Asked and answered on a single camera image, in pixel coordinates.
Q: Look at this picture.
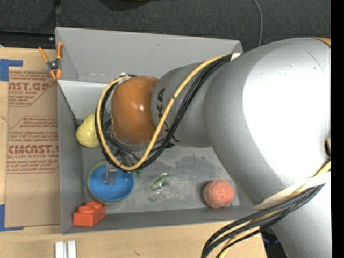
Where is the blue bowl with green rim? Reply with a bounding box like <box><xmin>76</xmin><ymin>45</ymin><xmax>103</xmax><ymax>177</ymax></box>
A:
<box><xmin>86</xmin><ymin>160</ymin><xmax>135</xmax><ymax>206</ymax></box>

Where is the clear glass piece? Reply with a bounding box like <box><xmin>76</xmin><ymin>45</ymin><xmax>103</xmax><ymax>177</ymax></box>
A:
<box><xmin>150</xmin><ymin>172</ymin><xmax>171</xmax><ymax>191</ymax></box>

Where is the yellow toy lemon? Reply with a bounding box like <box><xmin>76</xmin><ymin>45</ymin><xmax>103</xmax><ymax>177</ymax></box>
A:
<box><xmin>75</xmin><ymin>113</ymin><xmax>101</xmax><ymax>148</ymax></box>

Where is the orange toy brick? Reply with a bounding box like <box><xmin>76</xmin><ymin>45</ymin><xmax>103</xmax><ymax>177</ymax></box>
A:
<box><xmin>72</xmin><ymin>200</ymin><xmax>106</xmax><ymax>228</ymax></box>

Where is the grey metal bin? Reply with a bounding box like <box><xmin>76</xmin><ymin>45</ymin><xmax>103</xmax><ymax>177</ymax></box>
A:
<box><xmin>54</xmin><ymin>26</ymin><xmax>259</xmax><ymax>235</ymax></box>

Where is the brown cardboard board red print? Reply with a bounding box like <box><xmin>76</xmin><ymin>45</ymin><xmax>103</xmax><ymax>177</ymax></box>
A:
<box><xmin>0</xmin><ymin>46</ymin><xmax>63</xmax><ymax>231</ymax></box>

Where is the orange foam ball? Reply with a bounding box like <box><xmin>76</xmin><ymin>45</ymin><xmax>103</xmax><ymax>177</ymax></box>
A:
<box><xmin>202</xmin><ymin>179</ymin><xmax>235</xmax><ymax>209</ymax></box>

